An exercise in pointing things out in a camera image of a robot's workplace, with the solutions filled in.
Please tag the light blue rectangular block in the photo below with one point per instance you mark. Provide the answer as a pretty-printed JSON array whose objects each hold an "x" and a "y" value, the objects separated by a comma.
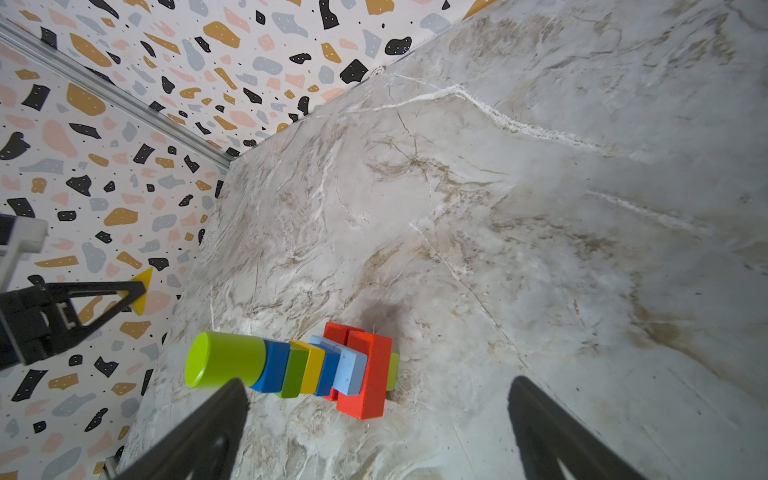
[{"x": 316, "y": 340}]

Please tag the left wall corner aluminium post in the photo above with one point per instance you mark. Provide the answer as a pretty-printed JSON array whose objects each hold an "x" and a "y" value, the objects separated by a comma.
[{"x": 52, "y": 59}]

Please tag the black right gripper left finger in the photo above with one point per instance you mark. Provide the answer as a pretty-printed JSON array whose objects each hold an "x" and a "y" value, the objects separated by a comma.
[{"x": 203, "y": 446}]

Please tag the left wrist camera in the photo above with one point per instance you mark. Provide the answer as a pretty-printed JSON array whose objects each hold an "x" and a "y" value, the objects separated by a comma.
[{"x": 19, "y": 235}]

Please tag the lime green block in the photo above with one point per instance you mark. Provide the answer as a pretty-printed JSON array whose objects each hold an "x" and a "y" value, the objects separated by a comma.
[{"x": 392, "y": 371}]

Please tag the dark blue cube block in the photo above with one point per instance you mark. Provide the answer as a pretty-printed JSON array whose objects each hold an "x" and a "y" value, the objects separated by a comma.
[{"x": 273, "y": 374}]

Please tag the green cylinder block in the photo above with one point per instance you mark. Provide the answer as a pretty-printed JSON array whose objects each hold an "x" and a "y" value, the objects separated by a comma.
[{"x": 215, "y": 358}]

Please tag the yellow small cube block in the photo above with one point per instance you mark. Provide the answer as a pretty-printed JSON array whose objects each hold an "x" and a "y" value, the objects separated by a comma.
[{"x": 313, "y": 366}]

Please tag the dark blue cube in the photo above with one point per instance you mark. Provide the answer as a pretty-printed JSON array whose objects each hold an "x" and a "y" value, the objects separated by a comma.
[{"x": 328, "y": 371}]

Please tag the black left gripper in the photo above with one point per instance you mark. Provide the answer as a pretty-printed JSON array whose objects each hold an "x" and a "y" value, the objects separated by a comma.
[{"x": 41, "y": 321}]

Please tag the green letter cube block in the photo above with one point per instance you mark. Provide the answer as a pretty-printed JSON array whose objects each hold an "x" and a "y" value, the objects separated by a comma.
[{"x": 294, "y": 372}]

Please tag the red rectangular block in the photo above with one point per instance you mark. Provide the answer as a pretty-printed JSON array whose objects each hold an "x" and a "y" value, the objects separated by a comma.
[
  {"x": 339, "y": 336},
  {"x": 370, "y": 402}
]

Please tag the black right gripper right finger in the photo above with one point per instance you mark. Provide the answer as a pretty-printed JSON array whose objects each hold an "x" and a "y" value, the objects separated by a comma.
[{"x": 550, "y": 440}]

